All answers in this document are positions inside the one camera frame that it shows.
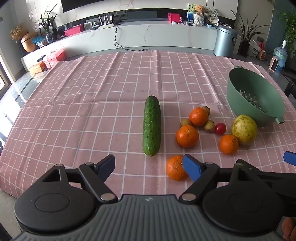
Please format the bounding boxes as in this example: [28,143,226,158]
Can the flat red box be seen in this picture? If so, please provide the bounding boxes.
[64,24,84,37]

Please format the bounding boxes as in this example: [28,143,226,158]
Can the black television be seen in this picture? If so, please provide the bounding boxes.
[61,0,188,13]

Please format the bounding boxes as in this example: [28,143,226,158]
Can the upright red box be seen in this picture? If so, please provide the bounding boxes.
[168,13,182,24]

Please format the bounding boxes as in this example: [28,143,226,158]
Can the round orange vase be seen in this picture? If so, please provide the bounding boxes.
[21,32,38,52]

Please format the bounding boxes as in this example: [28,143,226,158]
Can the blue water bottle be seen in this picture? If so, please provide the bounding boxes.
[273,40,288,72]

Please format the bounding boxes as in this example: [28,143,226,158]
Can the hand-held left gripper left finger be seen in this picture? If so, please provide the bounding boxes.
[43,154,118,203]

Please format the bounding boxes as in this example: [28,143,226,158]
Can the silver trash can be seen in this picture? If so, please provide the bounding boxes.
[213,25,238,57]

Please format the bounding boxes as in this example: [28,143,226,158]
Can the yellow-green pomelo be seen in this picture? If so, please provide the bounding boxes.
[231,115,258,146]

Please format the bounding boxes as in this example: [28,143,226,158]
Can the round printed fan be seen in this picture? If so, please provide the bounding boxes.
[205,6,219,24]

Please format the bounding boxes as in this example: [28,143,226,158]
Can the white marble television cabinet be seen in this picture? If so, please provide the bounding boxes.
[22,21,219,75]

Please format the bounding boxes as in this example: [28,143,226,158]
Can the dried yellow flowers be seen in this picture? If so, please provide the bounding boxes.
[10,23,28,42]

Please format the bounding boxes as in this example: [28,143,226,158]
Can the orange cardboard box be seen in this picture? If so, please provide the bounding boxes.
[29,61,47,75]

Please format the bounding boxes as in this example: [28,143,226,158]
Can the green colander bowl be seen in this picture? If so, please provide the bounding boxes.
[227,66,286,128]

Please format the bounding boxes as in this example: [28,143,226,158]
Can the white plastic bag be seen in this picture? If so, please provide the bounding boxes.
[247,40,261,57]

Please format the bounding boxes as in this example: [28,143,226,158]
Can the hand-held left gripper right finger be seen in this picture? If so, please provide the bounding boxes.
[179,154,259,202]

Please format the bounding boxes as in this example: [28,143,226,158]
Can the green leafy plant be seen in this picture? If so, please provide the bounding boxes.
[268,0,296,54]

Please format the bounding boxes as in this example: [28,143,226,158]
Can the potted plant in glass vase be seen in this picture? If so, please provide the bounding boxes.
[33,5,58,44]

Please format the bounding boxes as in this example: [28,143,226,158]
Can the white router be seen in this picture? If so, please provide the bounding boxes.
[98,13,116,29]

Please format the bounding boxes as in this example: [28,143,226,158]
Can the red bag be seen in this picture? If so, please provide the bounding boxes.
[257,43,267,61]

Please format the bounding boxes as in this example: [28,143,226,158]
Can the green picture card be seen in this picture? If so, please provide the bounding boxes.
[187,3,197,23]

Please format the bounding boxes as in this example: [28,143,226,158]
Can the pink checkered tablecloth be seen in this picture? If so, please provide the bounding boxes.
[0,50,296,200]

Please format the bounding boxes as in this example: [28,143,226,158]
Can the pink and red boxes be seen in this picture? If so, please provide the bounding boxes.
[43,46,66,69]

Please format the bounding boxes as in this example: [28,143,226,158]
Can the dark side table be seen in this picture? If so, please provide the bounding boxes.
[282,70,296,98]

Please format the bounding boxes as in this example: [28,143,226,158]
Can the person's right hand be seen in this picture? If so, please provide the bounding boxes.
[281,217,296,241]

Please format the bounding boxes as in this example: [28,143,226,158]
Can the potted plant in black pot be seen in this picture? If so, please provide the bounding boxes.
[231,9,271,57]

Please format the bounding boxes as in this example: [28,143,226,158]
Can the orange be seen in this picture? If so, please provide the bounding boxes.
[176,125,200,148]
[166,155,189,181]
[189,107,209,127]
[219,134,239,155]

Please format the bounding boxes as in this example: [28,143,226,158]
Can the blue packet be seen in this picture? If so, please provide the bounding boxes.
[32,36,48,47]

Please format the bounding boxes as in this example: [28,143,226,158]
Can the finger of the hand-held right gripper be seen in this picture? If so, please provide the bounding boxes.
[257,170,296,195]
[284,151,296,166]

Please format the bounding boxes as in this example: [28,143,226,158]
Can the green cucumber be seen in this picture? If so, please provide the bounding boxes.
[143,95,162,157]

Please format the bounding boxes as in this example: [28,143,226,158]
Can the black cable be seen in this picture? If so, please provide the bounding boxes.
[113,23,151,52]

